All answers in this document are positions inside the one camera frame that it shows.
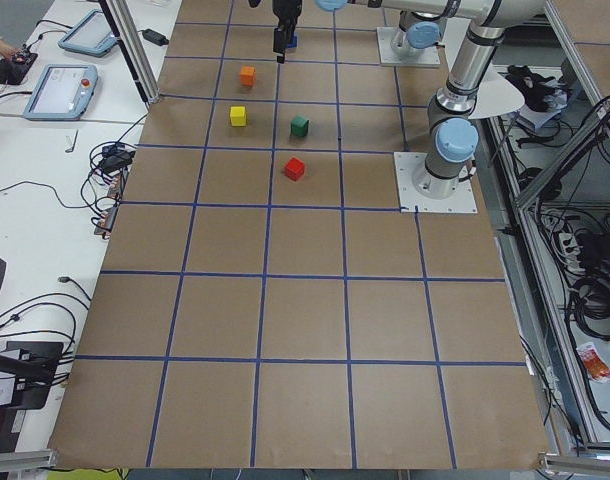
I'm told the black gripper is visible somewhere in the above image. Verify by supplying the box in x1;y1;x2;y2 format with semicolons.
272;0;302;64

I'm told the red wooden block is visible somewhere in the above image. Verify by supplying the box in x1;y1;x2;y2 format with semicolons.
283;157;306;181

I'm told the blue wooden block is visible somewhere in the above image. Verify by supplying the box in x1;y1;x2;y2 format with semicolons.
286;33;298;49

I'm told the orange wooden block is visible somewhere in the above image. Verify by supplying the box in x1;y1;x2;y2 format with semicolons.
239;65;256;87

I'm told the yellow wooden block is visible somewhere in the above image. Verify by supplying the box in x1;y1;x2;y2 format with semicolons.
229;105;247;127

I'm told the green wooden block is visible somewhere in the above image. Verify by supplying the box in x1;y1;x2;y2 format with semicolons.
290;114;310;138

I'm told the black power adapter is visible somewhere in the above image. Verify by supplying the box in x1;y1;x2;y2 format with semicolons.
141;29;169;46

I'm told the far blue teach pendant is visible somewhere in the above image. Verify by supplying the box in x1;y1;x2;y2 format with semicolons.
58;9;117;58

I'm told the blue teach pendant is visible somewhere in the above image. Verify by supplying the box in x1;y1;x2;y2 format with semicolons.
58;9;117;58
23;64;99;121

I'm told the near blue teach pendant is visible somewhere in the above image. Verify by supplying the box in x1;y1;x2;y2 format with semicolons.
23;64;99;121

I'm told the metal allen key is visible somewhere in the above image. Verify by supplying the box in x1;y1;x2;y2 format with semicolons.
65;130;79;154

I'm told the black electronic device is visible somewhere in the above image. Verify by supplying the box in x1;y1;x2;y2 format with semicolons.
0;51;38;85

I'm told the brown grid paper mat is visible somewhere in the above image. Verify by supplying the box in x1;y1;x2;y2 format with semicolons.
50;1;549;469

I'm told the orange snack packet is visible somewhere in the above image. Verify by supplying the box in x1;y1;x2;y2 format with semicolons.
576;342;610;383

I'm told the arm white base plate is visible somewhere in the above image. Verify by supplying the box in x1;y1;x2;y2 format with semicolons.
376;27;441;68
393;152;478;214

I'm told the aluminium frame post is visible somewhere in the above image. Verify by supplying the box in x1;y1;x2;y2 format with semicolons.
99;0;160;105

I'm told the black coiled cable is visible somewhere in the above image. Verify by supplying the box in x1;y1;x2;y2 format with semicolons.
564;273;610;343

